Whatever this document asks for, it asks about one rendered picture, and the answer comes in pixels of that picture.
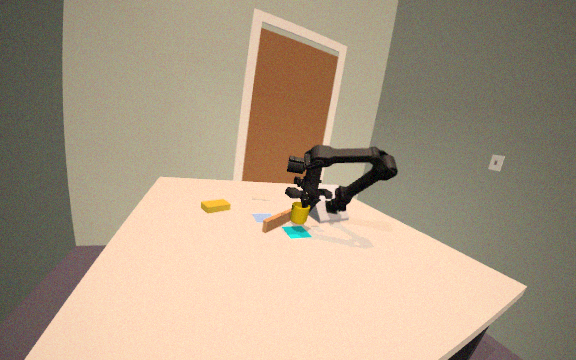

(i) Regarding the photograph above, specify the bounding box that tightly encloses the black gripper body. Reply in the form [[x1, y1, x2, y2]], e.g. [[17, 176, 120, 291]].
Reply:
[[285, 175, 333, 199]]

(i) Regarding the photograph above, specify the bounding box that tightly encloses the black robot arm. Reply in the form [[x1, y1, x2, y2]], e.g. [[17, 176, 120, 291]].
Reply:
[[287, 145, 398, 214]]

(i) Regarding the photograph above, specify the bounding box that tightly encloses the orange wooden plank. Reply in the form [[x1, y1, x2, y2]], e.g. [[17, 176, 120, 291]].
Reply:
[[262, 208, 292, 233]]

